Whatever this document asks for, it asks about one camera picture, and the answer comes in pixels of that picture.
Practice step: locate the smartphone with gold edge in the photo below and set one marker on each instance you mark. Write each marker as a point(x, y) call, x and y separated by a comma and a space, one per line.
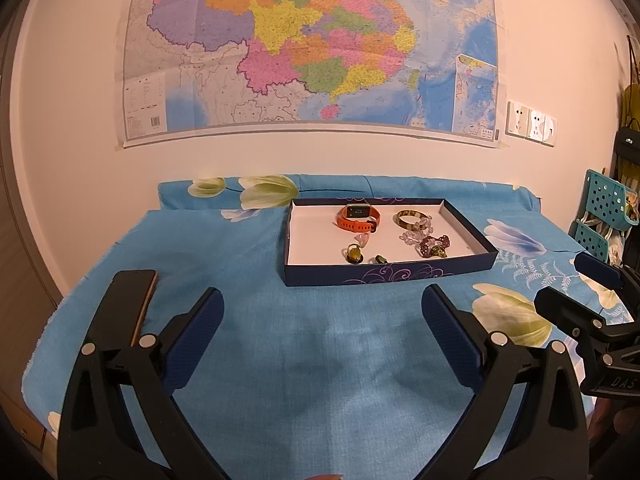
point(149, 292)

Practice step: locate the blue floral bed sheet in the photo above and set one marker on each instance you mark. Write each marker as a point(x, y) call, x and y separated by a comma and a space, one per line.
point(300, 381)

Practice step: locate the black handbag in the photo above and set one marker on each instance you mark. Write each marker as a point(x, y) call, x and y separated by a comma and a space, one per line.
point(627, 145)

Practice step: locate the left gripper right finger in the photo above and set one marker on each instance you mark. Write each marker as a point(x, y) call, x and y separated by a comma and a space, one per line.
point(548, 438)

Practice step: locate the yellow black bangle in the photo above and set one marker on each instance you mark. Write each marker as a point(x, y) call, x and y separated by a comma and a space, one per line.
point(413, 220)

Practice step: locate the mustard yellow coat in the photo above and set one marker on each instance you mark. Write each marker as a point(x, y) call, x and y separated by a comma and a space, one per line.
point(630, 108)

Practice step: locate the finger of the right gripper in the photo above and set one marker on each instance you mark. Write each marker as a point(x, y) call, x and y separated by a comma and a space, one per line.
point(610, 277)
point(594, 338)

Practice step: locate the teal perforated storage rack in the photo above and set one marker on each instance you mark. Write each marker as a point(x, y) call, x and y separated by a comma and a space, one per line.
point(608, 212)

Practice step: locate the white wall socket panel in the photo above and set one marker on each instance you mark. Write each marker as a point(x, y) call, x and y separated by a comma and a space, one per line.
point(529, 124)

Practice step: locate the pink translucent hair clip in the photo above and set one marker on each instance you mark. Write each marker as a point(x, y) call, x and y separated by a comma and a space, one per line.
point(362, 239)

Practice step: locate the colourful wall map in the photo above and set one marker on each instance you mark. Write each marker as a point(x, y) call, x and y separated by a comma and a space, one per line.
point(410, 67)

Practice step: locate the dark blue shallow box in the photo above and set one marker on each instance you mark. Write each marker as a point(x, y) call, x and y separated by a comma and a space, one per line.
point(318, 253)

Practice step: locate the green gold chain pendant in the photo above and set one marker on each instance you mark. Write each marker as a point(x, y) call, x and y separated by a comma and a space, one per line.
point(438, 251)

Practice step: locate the orange smartwatch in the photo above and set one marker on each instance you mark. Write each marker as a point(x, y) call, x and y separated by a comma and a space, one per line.
point(358, 218)

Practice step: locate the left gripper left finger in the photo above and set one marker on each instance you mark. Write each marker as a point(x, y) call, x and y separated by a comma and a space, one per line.
point(97, 439)

